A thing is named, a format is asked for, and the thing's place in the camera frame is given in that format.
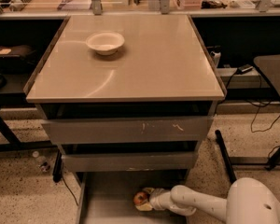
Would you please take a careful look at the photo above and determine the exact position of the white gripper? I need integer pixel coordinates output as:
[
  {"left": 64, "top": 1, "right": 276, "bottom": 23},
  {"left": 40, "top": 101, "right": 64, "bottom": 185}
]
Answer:
[{"left": 136, "top": 188, "right": 171, "bottom": 212}]

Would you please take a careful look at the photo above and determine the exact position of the red apple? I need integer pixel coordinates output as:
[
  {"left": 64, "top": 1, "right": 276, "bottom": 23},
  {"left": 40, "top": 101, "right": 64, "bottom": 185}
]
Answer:
[{"left": 133, "top": 191, "right": 148, "bottom": 205}]

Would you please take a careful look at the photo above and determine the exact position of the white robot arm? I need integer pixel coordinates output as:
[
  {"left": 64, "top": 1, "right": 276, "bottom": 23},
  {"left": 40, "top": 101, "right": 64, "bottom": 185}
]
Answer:
[{"left": 133, "top": 177, "right": 280, "bottom": 224}]

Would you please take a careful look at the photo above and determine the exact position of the middle grey drawer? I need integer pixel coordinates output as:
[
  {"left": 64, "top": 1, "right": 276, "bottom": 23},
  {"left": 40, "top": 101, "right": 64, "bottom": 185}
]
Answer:
[{"left": 62, "top": 141, "right": 198, "bottom": 172}]

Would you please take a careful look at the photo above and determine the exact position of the bottom open grey drawer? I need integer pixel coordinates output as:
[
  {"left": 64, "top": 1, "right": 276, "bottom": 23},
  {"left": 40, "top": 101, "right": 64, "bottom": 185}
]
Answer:
[{"left": 76, "top": 171, "right": 187, "bottom": 224}]

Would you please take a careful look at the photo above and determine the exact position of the top grey drawer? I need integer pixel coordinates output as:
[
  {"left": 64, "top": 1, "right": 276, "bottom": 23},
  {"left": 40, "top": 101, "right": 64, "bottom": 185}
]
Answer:
[{"left": 37, "top": 101, "right": 216, "bottom": 145}]

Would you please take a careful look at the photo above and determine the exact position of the grey drawer cabinet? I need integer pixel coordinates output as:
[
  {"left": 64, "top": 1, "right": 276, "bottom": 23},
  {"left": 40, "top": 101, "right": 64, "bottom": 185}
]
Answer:
[{"left": 23, "top": 14, "right": 227, "bottom": 224}]

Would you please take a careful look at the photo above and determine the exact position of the black table leg bar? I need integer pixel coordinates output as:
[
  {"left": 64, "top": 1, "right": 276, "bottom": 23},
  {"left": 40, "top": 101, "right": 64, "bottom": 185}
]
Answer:
[{"left": 215, "top": 130, "right": 237, "bottom": 184}]

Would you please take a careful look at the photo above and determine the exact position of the plastic bottle on floor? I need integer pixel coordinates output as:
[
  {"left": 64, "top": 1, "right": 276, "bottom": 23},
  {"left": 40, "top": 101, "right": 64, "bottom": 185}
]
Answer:
[{"left": 33, "top": 151, "right": 50, "bottom": 173}]

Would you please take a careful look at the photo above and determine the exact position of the white bowl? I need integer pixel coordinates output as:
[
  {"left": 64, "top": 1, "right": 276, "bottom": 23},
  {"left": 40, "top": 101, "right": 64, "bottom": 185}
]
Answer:
[{"left": 86, "top": 31, "right": 125, "bottom": 55}]

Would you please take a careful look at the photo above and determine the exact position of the black power adapter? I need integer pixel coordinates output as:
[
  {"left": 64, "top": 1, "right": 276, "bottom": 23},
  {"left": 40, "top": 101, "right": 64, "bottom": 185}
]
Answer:
[{"left": 236, "top": 64, "right": 253, "bottom": 75}]

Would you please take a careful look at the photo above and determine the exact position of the dark side table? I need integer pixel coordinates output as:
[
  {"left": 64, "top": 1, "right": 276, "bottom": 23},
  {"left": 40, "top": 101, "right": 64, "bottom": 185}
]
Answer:
[{"left": 254, "top": 54, "right": 280, "bottom": 170}]

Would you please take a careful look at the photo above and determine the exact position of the black floor cable left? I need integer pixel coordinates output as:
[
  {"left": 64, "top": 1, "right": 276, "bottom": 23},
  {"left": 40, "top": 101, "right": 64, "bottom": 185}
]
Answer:
[{"left": 61, "top": 175, "right": 80, "bottom": 207}]

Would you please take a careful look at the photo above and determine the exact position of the black cable on floor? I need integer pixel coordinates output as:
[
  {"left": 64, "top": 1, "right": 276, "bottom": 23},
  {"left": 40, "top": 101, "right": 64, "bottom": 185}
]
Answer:
[{"left": 245, "top": 100, "right": 280, "bottom": 133}]

